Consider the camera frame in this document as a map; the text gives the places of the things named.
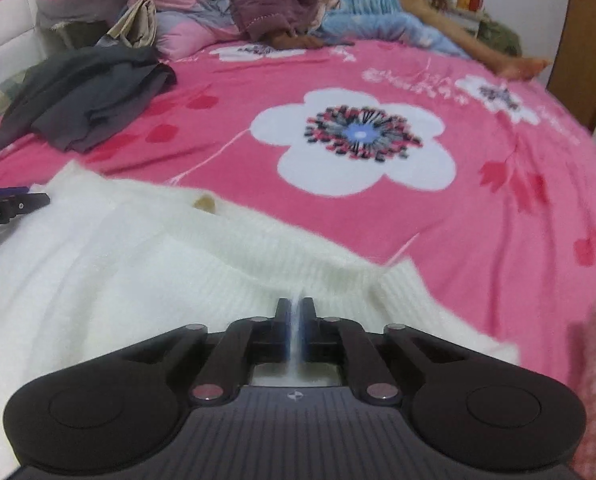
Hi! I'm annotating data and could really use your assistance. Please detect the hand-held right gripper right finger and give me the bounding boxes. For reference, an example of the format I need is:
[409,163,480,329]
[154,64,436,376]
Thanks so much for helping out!
[300,297,472,406]

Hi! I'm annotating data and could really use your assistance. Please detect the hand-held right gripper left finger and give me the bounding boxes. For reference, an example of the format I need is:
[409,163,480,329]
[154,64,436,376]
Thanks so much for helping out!
[122,297,294,406]

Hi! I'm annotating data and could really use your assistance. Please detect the white fluffy sweater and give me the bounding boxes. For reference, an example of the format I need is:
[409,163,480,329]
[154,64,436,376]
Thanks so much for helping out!
[0,160,521,480]

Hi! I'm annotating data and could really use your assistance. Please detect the dark grey clothes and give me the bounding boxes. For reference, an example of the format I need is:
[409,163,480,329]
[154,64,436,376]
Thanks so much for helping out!
[0,45,177,161]

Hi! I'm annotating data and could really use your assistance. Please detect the plaid pillow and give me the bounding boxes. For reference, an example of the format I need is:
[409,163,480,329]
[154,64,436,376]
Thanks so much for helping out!
[0,67,31,126]

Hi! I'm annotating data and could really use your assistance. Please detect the pink floral blanket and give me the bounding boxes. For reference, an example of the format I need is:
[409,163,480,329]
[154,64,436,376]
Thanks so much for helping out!
[0,0,596,396]

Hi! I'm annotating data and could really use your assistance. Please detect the white padded headboard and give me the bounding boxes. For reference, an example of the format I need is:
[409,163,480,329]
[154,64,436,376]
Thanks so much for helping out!
[0,0,46,83]

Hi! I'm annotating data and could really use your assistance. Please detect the grey brown pillow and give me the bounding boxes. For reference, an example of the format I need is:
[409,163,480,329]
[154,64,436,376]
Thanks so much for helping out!
[35,7,114,53]

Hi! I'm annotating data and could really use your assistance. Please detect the beige cloth bag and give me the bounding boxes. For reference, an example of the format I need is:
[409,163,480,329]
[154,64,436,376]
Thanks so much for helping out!
[105,0,157,51]

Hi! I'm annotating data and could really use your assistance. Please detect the green bag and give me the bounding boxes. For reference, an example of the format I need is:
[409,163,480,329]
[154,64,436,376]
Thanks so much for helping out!
[478,20,522,56]

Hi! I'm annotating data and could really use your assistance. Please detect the white side table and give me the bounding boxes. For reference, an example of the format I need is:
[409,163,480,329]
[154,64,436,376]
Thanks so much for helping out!
[448,7,493,38]

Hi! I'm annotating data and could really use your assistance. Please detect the wooden door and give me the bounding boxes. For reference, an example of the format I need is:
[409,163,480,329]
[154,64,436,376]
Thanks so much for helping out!
[545,0,596,136]

